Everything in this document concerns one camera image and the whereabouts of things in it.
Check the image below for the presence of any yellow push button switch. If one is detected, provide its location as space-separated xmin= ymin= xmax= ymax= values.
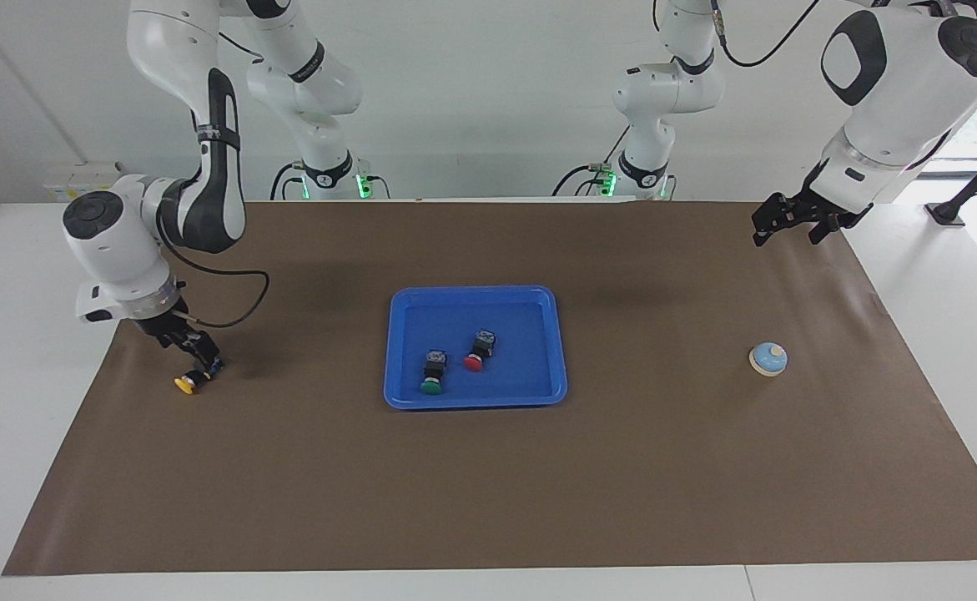
xmin=174 ymin=359 xmax=224 ymax=396

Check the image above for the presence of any light blue desk bell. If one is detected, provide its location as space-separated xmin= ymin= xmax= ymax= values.
xmin=748 ymin=341 xmax=788 ymax=377

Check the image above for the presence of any green push button switch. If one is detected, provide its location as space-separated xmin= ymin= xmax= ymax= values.
xmin=419 ymin=350 xmax=448 ymax=396

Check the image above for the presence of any red push button switch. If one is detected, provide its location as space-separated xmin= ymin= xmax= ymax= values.
xmin=463 ymin=330 xmax=499 ymax=373

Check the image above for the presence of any blue plastic tray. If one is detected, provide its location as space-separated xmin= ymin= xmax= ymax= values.
xmin=383 ymin=285 xmax=569 ymax=412

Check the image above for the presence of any black angled stand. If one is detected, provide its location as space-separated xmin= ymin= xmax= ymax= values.
xmin=926 ymin=134 xmax=977 ymax=228

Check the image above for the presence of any brown paper table mat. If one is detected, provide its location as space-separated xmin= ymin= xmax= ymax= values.
xmin=2 ymin=200 xmax=977 ymax=577

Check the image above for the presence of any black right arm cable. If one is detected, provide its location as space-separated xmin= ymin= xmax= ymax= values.
xmin=159 ymin=209 xmax=270 ymax=329

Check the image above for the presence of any white wall socket box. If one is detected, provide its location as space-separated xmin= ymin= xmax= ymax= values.
xmin=44 ymin=163 xmax=126 ymax=203

